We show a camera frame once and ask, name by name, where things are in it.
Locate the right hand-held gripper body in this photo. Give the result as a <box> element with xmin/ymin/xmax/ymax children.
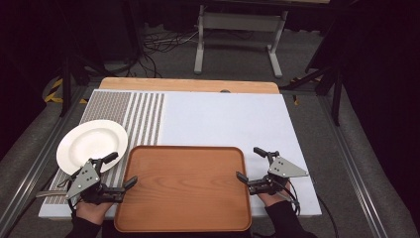
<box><xmin>247</xmin><ymin>150</ymin><xmax>310</xmax><ymax>199</ymax></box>

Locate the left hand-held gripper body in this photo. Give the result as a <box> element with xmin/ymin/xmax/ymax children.
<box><xmin>57</xmin><ymin>158</ymin><xmax>127</xmax><ymax>205</ymax></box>

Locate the white plate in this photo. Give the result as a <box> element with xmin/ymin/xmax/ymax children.
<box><xmin>55</xmin><ymin>119</ymin><xmax>129</xmax><ymax>177</ymax></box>

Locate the brown wooden tray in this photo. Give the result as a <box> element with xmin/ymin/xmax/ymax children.
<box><xmin>113</xmin><ymin>145</ymin><xmax>253</xmax><ymax>233</ymax></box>

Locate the person's right hand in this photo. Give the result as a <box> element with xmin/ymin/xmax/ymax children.
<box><xmin>257</xmin><ymin>182</ymin><xmax>293</xmax><ymax>208</ymax></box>

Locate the person's left hand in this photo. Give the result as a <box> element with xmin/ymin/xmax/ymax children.
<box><xmin>74</xmin><ymin>198</ymin><xmax>114</xmax><ymax>226</ymax></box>

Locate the white mat with grey stripes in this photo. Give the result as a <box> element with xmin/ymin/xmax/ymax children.
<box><xmin>38</xmin><ymin>88</ymin><xmax>323</xmax><ymax>220</ymax></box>

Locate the yellow and black floor tape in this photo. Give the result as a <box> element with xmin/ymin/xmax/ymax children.
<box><xmin>44</xmin><ymin>77</ymin><xmax>89</xmax><ymax>105</ymax></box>

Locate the black metal stand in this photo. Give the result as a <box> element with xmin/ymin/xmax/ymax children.
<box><xmin>58</xmin><ymin>54</ymin><xmax>112</xmax><ymax>118</ymax></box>
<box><xmin>280</xmin><ymin>63</ymin><xmax>345</xmax><ymax>127</ymax></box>

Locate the light wooden table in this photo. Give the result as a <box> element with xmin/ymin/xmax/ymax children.
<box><xmin>98</xmin><ymin>76</ymin><xmax>280</xmax><ymax>95</ymax></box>

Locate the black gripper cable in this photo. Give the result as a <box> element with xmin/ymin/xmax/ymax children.
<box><xmin>66</xmin><ymin>197</ymin><xmax>77</xmax><ymax>220</ymax></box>
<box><xmin>286</xmin><ymin>179</ymin><xmax>340</xmax><ymax>238</ymax></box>

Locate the grey metal floor rail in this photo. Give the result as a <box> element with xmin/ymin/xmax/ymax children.
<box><xmin>316</xmin><ymin>94</ymin><xmax>389</xmax><ymax>238</ymax></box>
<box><xmin>0</xmin><ymin>84</ymin><xmax>97</xmax><ymax>238</ymax></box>

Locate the bundle of floor cables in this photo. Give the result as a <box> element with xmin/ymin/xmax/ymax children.
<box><xmin>130</xmin><ymin>29</ymin><xmax>200</xmax><ymax>79</ymax></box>

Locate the grey metal desk frame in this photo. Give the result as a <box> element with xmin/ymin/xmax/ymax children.
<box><xmin>193</xmin><ymin>4</ymin><xmax>289</xmax><ymax>79</ymax></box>

